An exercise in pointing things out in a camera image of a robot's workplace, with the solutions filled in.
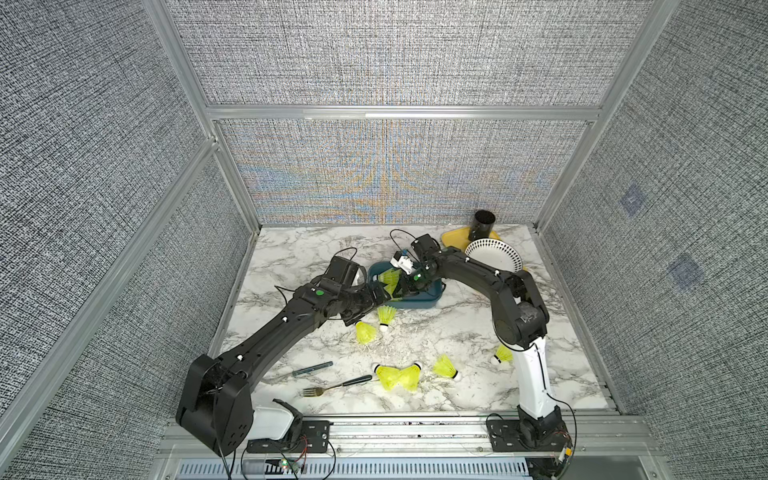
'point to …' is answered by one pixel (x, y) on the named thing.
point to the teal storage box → (427, 297)
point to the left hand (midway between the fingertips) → (386, 301)
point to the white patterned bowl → (496, 253)
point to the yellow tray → (524, 268)
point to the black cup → (481, 225)
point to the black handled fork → (317, 391)
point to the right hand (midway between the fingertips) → (393, 287)
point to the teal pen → (311, 368)
